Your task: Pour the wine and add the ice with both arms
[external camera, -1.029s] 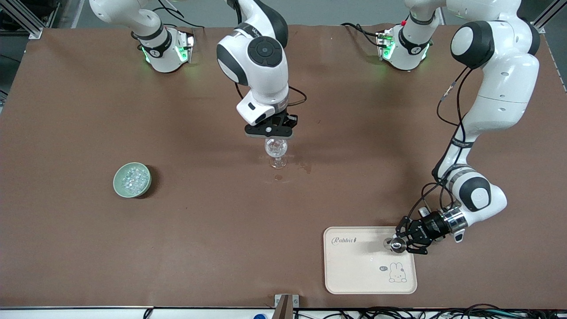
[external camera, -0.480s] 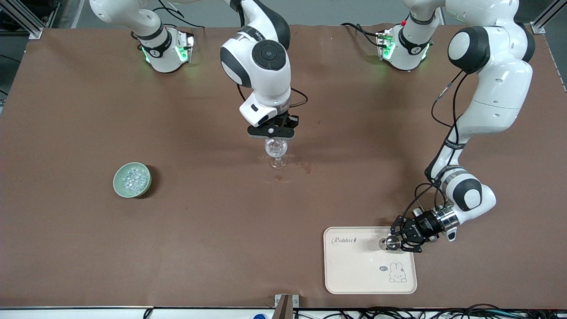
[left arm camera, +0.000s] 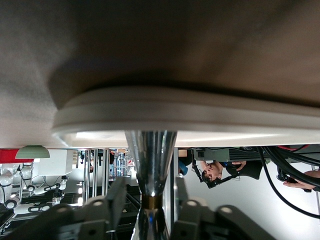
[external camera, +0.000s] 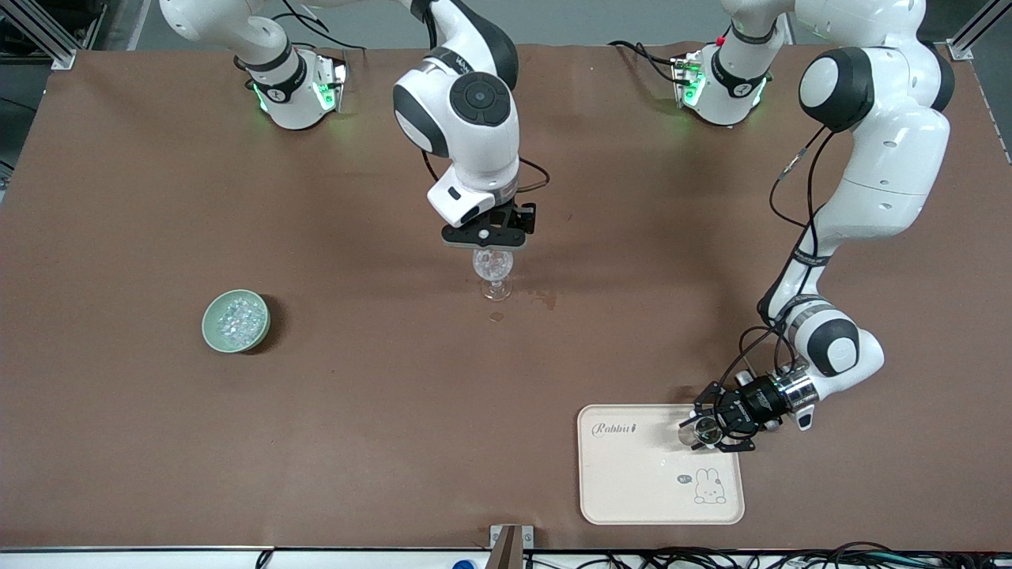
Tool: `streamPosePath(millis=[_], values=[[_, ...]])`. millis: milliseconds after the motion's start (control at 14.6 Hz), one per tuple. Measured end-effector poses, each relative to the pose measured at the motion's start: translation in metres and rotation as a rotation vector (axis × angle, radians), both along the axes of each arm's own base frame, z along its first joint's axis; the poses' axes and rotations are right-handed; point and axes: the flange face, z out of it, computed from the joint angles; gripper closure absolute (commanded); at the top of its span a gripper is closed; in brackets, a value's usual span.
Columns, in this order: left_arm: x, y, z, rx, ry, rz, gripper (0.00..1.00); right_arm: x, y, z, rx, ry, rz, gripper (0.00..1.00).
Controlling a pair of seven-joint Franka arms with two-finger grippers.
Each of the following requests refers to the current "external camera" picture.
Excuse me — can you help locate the steel jigger measuring cup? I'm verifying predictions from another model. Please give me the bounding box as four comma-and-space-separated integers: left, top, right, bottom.
678, 417, 723, 451

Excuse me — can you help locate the clear wine glass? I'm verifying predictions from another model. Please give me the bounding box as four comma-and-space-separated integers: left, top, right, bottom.
473, 248, 515, 303

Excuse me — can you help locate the pile of clear ice cubes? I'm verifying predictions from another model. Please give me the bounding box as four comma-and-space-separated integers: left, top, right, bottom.
215, 294, 266, 347

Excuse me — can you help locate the cream rabbit print tray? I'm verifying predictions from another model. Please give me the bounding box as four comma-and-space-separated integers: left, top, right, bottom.
577, 404, 746, 526

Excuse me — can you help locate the brown table cover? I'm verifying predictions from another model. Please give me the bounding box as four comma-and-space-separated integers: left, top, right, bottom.
0, 43, 1012, 552

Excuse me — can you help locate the green ceramic bowl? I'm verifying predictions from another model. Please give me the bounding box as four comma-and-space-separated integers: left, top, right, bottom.
202, 289, 272, 354

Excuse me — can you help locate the black cable bundle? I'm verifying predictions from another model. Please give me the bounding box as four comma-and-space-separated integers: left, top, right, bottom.
522, 541, 1012, 569

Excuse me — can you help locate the black left arm base cable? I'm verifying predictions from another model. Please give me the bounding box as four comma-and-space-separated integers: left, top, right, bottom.
607, 40, 690, 86

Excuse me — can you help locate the black arm base cable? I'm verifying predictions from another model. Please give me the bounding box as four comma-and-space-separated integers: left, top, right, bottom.
607, 40, 690, 86
273, 0, 368, 56

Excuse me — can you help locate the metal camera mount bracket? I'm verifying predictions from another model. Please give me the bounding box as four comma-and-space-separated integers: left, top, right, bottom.
489, 524, 534, 569

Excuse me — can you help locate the black right arm base cable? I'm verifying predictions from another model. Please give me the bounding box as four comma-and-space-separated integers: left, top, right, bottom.
273, 0, 368, 56

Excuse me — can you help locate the aluminium frame profile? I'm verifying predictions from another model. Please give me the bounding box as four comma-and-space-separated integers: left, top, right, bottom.
0, 0, 77, 70
947, 0, 1012, 62

